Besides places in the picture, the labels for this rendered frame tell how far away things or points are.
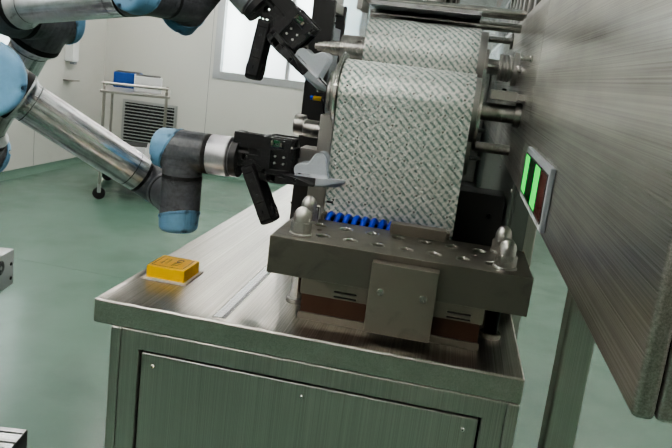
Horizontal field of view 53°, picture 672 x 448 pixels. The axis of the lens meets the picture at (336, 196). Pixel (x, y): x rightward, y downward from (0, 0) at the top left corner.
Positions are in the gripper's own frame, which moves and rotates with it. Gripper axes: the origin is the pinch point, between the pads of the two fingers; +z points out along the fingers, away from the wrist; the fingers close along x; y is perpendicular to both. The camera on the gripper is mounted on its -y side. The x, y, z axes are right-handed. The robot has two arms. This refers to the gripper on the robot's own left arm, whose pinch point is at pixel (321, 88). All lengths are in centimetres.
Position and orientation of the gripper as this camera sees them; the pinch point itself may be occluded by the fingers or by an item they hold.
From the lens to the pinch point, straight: 128.8
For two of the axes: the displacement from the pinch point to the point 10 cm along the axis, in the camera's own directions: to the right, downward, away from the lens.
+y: 7.2, -6.5, -2.5
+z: 6.7, 7.4, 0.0
